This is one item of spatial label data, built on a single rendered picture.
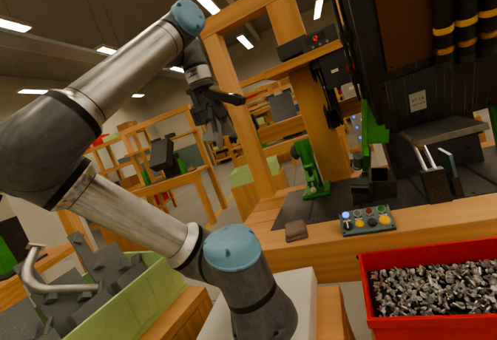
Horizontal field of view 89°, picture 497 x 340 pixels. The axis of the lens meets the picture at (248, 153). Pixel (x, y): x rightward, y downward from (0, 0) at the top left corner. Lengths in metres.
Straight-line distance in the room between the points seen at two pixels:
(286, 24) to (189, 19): 0.85
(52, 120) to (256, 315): 0.50
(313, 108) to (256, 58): 10.01
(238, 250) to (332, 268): 0.46
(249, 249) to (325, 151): 0.93
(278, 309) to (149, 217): 0.33
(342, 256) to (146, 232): 0.59
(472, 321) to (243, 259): 0.39
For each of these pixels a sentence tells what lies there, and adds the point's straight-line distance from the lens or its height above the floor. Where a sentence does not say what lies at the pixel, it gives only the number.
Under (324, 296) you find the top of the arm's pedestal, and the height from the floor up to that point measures 0.85.
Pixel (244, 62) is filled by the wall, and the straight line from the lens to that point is 11.39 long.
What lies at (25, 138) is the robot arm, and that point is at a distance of 0.46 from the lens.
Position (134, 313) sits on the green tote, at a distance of 1.06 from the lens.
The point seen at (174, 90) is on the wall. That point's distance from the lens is 12.43.
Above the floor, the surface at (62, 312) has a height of 0.93.
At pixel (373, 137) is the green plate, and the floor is 1.13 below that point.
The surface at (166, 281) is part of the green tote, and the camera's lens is 1.12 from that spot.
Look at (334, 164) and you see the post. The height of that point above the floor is 0.98.
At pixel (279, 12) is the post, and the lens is 1.44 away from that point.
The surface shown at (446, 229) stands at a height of 0.89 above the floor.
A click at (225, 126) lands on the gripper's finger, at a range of 0.81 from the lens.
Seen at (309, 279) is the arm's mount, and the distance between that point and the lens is 0.76.
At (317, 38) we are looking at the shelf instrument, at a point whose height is 1.58.
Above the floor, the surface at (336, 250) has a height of 0.87.
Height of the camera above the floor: 1.34
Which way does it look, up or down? 7 degrees down
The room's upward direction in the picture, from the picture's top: 20 degrees counter-clockwise
